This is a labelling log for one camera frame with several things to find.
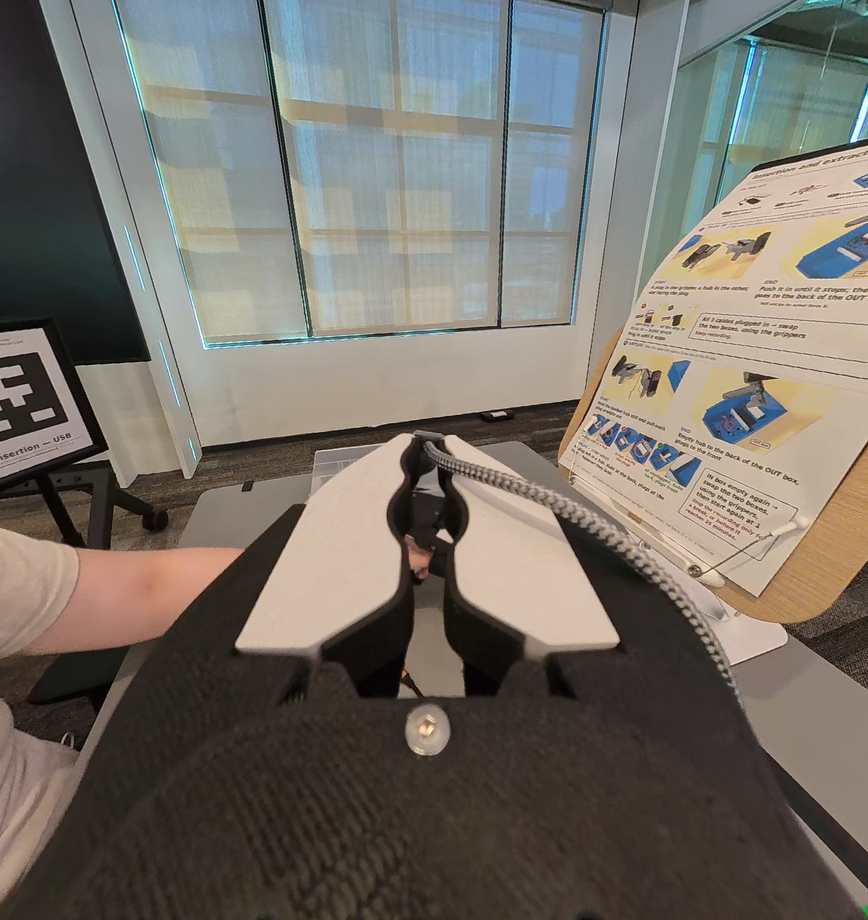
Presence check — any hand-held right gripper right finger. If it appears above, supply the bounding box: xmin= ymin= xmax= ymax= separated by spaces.
xmin=440 ymin=434 xmax=623 ymax=692

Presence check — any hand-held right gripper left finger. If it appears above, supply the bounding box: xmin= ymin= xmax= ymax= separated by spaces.
xmin=234 ymin=431 xmax=420 ymax=692

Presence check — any braided grey usb cable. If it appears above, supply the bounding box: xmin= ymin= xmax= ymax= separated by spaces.
xmin=414 ymin=430 xmax=745 ymax=709

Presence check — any clear plastic box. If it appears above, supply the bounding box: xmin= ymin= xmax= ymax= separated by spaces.
xmin=310 ymin=444 xmax=406 ymax=498

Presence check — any person's left forearm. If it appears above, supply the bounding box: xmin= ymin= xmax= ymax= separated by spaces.
xmin=38 ymin=546 xmax=246 ymax=656

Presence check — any white board stand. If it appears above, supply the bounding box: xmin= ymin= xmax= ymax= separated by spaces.
xmin=567 ymin=467 xmax=792 ymax=667

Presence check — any black sign stand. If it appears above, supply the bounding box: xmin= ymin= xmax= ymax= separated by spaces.
xmin=2 ymin=460 xmax=170 ymax=551

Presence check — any instruction poster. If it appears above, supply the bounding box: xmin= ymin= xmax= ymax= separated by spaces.
xmin=559 ymin=140 xmax=868 ymax=598

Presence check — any framed marker sign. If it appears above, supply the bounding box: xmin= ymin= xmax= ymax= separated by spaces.
xmin=0 ymin=318 xmax=110 ymax=497

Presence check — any window with roller blinds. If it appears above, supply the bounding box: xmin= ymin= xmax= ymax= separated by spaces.
xmin=114 ymin=0 xmax=609 ymax=351

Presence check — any glass partition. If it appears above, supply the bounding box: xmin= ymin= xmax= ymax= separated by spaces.
xmin=638 ymin=0 xmax=868 ymax=288

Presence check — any dark wall display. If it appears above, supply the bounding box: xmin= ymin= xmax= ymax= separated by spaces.
xmin=0 ymin=0 xmax=152 ymax=366

